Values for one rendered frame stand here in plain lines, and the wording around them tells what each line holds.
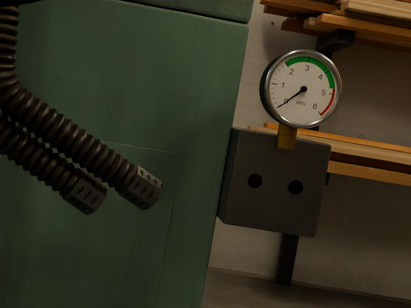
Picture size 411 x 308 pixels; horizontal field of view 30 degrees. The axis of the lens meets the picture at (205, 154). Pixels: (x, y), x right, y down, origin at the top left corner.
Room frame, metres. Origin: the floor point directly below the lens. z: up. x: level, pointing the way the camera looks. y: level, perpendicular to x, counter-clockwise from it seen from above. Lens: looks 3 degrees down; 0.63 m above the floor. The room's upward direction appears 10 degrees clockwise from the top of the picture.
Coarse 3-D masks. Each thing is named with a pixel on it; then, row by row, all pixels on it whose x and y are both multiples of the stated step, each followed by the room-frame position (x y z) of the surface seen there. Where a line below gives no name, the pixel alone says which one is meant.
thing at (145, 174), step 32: (0, 32) 0.51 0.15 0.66; (0, 64) 0.51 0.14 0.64; (0, 96) 0.52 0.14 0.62; (32, 96) 0.53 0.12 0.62; (0, 128) 0.53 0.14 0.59; (32, 128) 0.53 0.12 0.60; (64, 128) 0.53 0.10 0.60; (32, 160) 0.54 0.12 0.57; (64, 160) 0.55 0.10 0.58; (96, 160) 0.54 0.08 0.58; (128, 160) 0.56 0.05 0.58; (64, 192) 0.55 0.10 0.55; (96, 192) 0.56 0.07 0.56; (128, 192) 0.56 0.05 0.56; (160, 192) 0.56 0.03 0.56
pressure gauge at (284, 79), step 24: (264, 72) 0.62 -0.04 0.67; (288, 72) 0.61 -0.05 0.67; (312, 72) 0.61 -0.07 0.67; (336, 72) 0.61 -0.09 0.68; (264, 96) 0.61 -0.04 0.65; (288, 96) 0.61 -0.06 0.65; (312, 96) 0.61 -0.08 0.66; (336, 96) 0.61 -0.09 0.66; (288, 120) 0.61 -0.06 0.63; (312, 120) 0.61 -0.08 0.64; (288, 144) 0.63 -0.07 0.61
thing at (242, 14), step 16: (128, 0) 0.65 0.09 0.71; (144, 0) 0.65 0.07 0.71; (160, 0) 0.65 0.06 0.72; (176, 0) 0.66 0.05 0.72; (192, 0) 0.66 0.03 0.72; (208, 0) 0.66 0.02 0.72; (224, 0) 0.66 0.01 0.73; (240, 0) 0.66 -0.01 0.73; (208, 16) 0.67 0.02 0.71; (224, 16) 0.66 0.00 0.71; (240, 16) 0.66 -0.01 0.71
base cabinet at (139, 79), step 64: (64, 0) 0.64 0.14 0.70; (64, 64) 0.65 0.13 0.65; (128, 64) 0.65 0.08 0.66; (192, 64) 0.66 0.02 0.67; (128, 128) 0.65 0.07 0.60; (192, 128) 0.66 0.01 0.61; (0, 192) 0.64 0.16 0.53; (192, 192) 0.66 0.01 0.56; (0, 256) 0.64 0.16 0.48; (64, 256) 0.65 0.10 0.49; (128, 256) 0.65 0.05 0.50; (192, 256) 0.66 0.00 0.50
